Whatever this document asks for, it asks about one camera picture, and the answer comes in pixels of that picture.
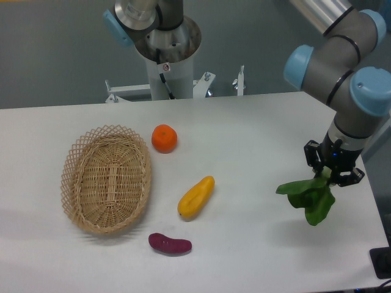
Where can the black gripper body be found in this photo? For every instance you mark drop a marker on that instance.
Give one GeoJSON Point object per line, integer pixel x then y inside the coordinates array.
{"type": "Point", "coordinates": [336, 158]}

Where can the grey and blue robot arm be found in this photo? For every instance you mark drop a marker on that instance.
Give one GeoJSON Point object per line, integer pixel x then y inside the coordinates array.
{"type": "Point", "coordinates": [360, 97]}

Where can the white clamp post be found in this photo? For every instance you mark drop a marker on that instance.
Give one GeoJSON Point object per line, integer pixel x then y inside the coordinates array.
{"type": "Point", "coordinates": [238, 84]}

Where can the woven wicker basket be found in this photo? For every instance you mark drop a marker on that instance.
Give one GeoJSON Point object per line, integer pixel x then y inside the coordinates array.
{"type": "Point", "coordinates": [106, 180]}

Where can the black device at table edge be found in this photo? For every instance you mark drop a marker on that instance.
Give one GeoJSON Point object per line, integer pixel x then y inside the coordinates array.
{"type": "Point", "coordinates": [380, 258]}

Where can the orange tangerine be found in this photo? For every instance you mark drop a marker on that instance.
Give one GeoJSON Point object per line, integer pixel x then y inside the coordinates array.
{"type": "Point", "coordinates": [164, 139]}

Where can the white metal bracket frame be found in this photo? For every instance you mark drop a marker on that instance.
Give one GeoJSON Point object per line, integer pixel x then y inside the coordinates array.
{"type": "Point", "coordinates": [128, 91]}

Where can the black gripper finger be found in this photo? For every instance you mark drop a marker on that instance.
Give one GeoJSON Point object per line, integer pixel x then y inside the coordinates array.
{"type": "Point", "coordinates": [313, 157]}
{"type": "Point", "coordinates": [352, 177]}

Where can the purple sweet potato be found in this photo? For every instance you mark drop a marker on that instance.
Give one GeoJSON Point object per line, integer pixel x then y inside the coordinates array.
{"type": "Point", "coordinates": [168, 245]}

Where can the yellow mango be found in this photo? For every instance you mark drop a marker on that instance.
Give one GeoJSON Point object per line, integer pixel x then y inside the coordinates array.
{"type": "Point", "coordinates": [194, 200]}

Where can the green bok choy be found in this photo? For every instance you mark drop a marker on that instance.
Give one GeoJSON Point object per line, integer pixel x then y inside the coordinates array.
{"type": "Point", "coordinates": [313, 195]}

